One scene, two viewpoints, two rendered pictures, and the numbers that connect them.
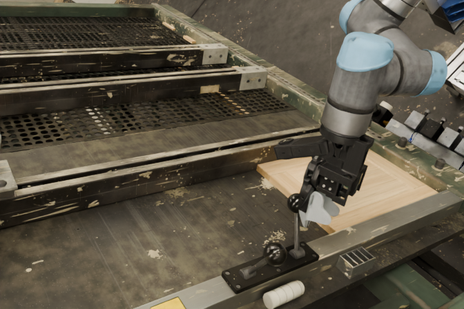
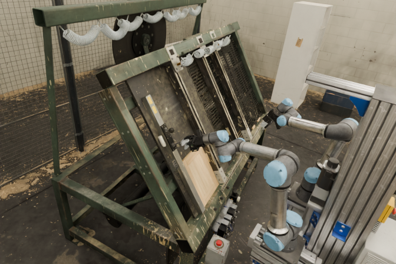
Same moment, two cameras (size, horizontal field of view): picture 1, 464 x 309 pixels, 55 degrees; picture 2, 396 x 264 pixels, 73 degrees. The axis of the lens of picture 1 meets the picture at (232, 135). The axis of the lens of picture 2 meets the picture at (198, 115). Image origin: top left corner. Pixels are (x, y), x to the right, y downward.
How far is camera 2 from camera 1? 111 cm
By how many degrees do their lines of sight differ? 21
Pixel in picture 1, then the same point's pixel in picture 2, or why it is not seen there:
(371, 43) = (223, 134)
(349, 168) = (195, 143)
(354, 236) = (181, 165)
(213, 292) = (159, 121)
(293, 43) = not seen: hidden behind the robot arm
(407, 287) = (169, 184)
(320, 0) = not seen: hidden behind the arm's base
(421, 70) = (223, 152)
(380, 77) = (217, 139)
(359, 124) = (205, 140)
